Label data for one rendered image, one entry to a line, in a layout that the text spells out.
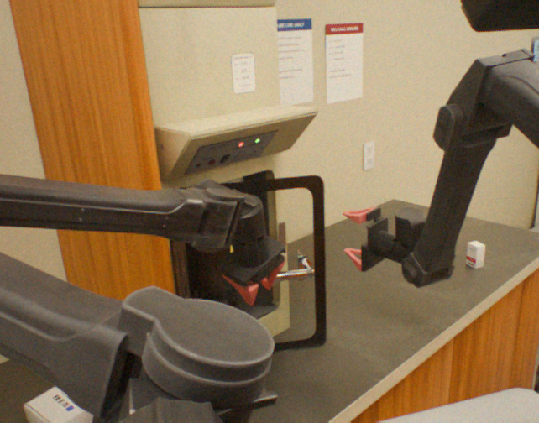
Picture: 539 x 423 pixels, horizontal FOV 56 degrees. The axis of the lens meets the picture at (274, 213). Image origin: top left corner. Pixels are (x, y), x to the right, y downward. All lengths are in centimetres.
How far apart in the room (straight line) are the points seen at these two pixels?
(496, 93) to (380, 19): 145
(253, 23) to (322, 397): 78
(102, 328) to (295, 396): 83
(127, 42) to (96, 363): 58
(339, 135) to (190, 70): 108
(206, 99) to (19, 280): 70
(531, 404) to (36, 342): 28
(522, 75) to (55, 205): 58
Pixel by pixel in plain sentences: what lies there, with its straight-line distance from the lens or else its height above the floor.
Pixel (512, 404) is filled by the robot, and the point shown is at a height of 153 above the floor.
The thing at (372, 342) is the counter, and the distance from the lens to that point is 129.
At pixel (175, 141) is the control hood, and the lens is 91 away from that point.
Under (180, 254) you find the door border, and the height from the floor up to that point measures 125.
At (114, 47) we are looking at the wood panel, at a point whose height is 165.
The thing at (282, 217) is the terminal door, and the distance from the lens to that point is 102.
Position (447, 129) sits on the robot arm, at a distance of 78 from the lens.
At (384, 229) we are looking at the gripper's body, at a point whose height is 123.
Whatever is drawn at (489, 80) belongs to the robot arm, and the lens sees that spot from 73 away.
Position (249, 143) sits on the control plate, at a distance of 100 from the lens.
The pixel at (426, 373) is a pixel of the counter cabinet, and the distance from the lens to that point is 143.
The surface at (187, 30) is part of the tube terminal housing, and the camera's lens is 100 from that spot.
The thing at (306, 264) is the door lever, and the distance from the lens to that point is 106.
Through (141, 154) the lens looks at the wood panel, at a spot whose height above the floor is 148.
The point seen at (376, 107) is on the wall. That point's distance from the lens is 216.
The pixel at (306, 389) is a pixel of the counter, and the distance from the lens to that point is 115.
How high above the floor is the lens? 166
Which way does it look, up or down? 20 degrees down
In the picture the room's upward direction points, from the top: 3 degrees counter-clockwise
